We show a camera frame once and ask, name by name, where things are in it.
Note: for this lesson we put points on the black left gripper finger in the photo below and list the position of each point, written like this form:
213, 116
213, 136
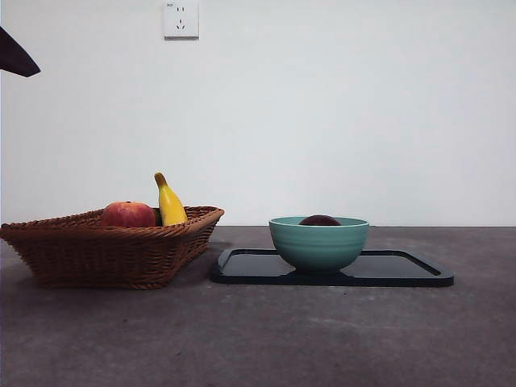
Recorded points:
16, 58

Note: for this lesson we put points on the dark red plum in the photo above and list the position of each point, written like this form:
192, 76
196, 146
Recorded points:
319, 221

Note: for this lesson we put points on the teal ceramic bowl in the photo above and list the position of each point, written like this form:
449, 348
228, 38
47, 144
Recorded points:
318, 246

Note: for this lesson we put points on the red yellow apple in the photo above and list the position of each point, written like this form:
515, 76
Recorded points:
128, 215

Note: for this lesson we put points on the yellow banana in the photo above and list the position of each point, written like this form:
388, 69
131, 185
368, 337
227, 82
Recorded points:
170, 205

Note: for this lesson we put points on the brown wicker basket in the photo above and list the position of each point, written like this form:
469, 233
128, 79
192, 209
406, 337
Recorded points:
105, 258

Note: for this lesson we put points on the black rectangular tray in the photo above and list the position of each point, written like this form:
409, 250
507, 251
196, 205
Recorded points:
250, 270

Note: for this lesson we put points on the white wall socket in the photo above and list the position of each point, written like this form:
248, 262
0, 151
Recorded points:
181, 20

